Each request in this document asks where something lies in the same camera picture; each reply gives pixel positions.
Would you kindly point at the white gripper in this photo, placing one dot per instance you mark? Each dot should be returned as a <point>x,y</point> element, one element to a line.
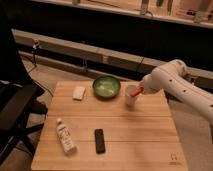
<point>146,83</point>

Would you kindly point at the red pepper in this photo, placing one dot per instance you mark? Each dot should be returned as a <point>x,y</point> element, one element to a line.
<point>136,92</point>

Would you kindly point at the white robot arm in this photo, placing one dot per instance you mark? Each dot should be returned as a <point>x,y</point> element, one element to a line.
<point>170,77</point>

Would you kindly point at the green bowl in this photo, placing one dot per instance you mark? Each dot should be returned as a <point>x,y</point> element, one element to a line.
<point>106,87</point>

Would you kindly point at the black remote control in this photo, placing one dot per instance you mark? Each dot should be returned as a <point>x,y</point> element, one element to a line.
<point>99,141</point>

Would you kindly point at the white sponge block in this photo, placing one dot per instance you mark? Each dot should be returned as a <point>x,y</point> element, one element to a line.
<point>78,93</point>

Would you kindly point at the white plastic bottle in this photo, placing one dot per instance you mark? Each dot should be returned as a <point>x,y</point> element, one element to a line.
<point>65,137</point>

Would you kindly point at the black chair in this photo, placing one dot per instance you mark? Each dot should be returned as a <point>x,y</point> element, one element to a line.
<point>18,97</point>

